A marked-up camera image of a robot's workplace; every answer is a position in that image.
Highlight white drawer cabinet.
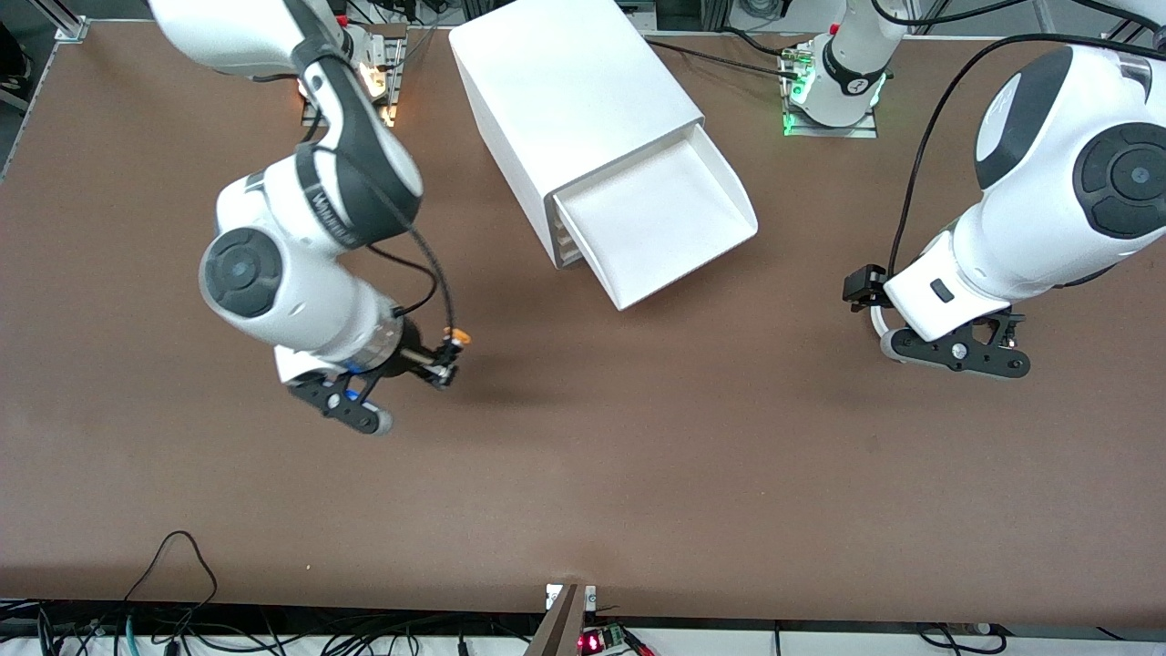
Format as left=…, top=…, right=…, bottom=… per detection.
left=448, top=0, right=707, bottom=272

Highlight green circuit board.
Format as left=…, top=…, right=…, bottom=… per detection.
left=578, top=624, right=631, bottom=655

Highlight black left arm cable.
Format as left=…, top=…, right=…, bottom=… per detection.
left=888, top=32, right=1166, bottom=279

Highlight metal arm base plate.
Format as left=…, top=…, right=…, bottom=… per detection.
left=301, top=26, right=406, bottom=127
left=782, top=41, right=880, bottom=139

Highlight black cable behind cabinet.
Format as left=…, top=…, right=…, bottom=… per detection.
left=642, top=27, right=807, bottom=81

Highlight brown camera bracket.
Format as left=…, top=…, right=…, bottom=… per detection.
left=524, top=583, right=586, bottom=656

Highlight thin black looped cable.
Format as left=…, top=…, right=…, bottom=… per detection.
left=123, top=530, right=220, bottom=607

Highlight tangled black cable bundle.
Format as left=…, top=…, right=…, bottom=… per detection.
left=0, top=597, right=547, bottom=656

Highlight aluminium frame profile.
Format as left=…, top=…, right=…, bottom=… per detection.
left=35, top=0, right=90, bottom=43

